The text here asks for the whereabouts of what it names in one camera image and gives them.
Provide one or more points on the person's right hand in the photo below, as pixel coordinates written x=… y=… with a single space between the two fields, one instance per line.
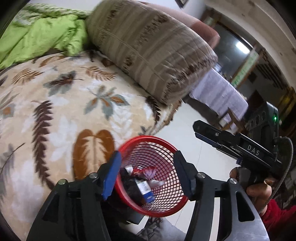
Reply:
x=257 y=191

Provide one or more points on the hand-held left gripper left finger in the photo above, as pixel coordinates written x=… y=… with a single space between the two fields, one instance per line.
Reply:
x=113 y=176

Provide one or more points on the leaf print blanket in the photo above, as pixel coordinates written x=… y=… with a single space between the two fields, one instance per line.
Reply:
x=57 y=104

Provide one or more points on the blue and white packet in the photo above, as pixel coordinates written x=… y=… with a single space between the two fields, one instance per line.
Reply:
x=144 y=188

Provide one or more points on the person's right forearm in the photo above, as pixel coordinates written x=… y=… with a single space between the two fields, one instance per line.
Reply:
x=279 y=215

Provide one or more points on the green quilt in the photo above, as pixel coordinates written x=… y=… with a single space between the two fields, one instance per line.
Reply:
x=41 y=34

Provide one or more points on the dark picture frame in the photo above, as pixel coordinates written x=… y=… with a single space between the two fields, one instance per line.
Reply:
x=182 y=2

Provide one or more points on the glass door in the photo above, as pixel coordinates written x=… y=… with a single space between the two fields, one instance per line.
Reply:
x=231 y=46

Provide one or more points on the red mesh basket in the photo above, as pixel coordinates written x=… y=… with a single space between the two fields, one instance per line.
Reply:
x=148 y=138

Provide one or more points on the striped beige pillow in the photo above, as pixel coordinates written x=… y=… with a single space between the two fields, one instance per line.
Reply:
x=150 y=46

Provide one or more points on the purple foil wrapper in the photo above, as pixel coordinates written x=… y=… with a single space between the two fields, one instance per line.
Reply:
x=148 y=172

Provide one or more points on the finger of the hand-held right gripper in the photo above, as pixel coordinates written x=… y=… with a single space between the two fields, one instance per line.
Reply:
x=215 y=142
x=212 y=131

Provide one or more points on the table with white cloth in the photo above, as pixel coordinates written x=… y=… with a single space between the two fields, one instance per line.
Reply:
x=219 y=92

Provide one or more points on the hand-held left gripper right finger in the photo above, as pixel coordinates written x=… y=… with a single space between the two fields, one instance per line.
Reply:
x=182 y=176

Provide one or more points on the brown fringed cloth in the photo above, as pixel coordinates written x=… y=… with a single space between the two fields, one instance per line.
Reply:
x=171 y=113

